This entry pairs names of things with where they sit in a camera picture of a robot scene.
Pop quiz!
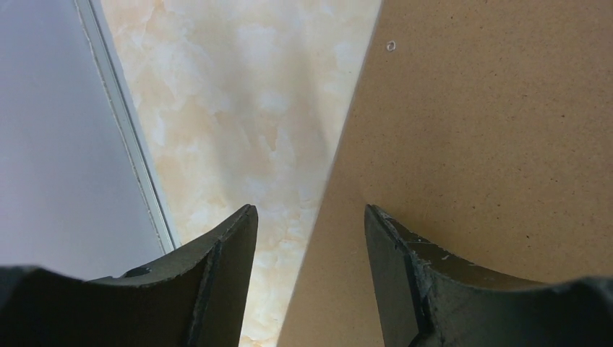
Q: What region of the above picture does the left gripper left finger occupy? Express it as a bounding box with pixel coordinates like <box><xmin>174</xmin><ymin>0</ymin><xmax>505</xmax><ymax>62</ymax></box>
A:
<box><xmin>90</xmin><ymin>205</ymin><xmax>258</xmax><ymax>346</ymax></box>

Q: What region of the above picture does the brown cardboard backing board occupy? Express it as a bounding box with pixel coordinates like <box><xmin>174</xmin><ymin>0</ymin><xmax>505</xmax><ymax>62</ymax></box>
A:
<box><xmin>278</xmin><ymin>1</ymin><xmax>612</xmax><ymax>346</ymax></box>

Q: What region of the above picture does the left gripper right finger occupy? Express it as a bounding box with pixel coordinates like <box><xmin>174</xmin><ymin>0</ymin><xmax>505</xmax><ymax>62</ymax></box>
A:
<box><xmin>364</xmin><ymin>205</ymin><xmax>542</xmax><ymax>346</ymax></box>

